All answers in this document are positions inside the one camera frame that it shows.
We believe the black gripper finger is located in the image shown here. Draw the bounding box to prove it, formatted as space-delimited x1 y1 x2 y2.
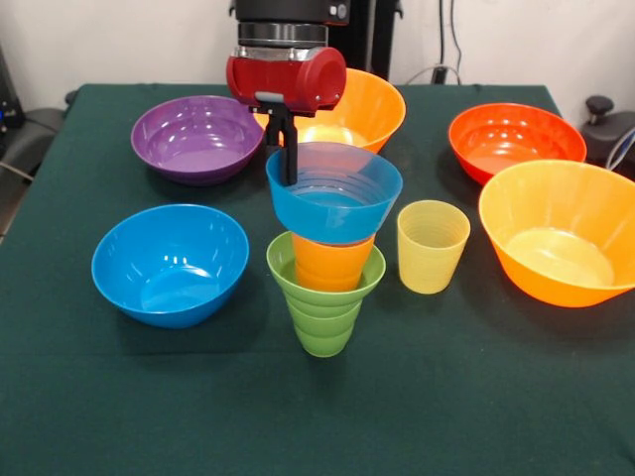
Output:
280 115 299 186
263 112 287 153

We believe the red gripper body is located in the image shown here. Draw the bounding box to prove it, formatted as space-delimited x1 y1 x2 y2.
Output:
225 46 347 119

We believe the shallow translucent blue bowl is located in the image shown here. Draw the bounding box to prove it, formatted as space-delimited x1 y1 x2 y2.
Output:
265 141 405 245

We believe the green plastic bowl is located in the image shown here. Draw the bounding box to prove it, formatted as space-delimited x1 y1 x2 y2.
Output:
266 230 387 311

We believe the orange plastic cup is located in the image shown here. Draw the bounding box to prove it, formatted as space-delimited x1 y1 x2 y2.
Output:
291 232 376 293

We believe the round blue plastic bowl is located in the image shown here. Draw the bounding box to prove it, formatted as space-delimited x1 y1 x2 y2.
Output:
90 203 251 330

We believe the green plastic cup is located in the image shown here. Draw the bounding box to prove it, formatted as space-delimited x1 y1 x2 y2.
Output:
289 292 366 359

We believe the purple plastic bowl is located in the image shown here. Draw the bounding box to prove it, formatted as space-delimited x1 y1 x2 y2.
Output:
130 95 265 187

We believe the large orange plastic bowl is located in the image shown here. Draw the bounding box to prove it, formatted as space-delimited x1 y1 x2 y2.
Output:
252 67 407 156
478 159 635 308

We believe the yellow plastic cup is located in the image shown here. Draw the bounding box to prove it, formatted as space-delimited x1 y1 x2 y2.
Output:
396 199 471 296

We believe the red plastic bowl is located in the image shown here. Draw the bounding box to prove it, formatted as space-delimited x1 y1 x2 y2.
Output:
447 102 588 187

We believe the black office chair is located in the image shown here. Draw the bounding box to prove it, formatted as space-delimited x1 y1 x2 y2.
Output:
0 88 80 239

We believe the black computer case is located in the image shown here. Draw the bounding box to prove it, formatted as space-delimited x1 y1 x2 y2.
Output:
0 47 26 155

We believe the dark green tablecloth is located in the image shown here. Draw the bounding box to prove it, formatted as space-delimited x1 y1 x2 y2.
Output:
0 82 635 476

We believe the black chair with knob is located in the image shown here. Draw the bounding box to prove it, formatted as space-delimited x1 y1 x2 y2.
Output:
580 95 635 180

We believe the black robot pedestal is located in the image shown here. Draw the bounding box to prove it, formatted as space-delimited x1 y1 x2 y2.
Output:
229 0 404 83

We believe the black wall cable with plug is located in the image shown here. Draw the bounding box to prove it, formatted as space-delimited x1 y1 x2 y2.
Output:
432 0 448 84

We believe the thin black wall cable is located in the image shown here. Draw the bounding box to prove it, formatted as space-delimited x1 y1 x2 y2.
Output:
448 0 464 68

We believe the white blue cable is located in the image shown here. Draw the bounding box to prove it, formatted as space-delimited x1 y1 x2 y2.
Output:
605 126 635 171

